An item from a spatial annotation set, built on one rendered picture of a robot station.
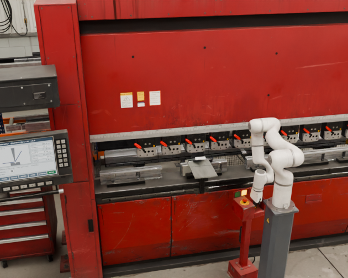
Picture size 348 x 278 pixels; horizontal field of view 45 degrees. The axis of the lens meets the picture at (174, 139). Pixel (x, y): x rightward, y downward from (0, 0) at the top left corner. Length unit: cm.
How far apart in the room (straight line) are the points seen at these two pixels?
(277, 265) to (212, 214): 73
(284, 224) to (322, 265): 122
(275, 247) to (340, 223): 129
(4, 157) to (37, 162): 19
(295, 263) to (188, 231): 105
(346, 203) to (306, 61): 141
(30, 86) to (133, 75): 84
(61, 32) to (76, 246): 165
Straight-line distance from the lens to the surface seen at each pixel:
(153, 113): 318
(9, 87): 254
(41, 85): 253
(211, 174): 328
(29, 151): 266
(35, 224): 380
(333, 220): 421
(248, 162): 362
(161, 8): 298
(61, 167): 272
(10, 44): 728
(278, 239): 308
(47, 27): 277
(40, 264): 413
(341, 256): 431
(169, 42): 305
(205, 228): 370
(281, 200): 292
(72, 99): 288
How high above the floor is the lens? 266
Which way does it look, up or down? 26 degrees down
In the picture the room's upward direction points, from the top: straight up
